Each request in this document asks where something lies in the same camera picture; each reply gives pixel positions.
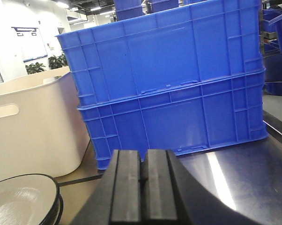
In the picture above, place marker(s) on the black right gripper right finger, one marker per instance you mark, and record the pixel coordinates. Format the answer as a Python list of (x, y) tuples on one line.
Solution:
[(174, 197)]

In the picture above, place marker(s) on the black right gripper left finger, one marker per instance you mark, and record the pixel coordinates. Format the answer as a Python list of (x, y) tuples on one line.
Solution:
[(116, 199)]

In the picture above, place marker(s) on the cream plate black rim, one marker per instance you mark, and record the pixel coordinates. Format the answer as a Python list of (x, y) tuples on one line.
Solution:
[(30, 199)]

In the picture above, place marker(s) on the lower blue plastic crate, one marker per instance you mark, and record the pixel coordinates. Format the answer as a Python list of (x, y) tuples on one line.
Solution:
[(189, 119)]

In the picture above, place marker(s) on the cream plastic bin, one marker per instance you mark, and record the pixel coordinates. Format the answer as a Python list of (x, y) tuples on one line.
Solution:
[(41, 130)]

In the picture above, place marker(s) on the large blue plastic crate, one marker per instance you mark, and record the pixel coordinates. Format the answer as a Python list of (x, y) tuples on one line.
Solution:
[(203, 41)]

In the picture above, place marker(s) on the potted plant gold pot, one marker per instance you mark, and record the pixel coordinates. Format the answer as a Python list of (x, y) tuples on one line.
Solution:
[(35, 68), (57, 61)]

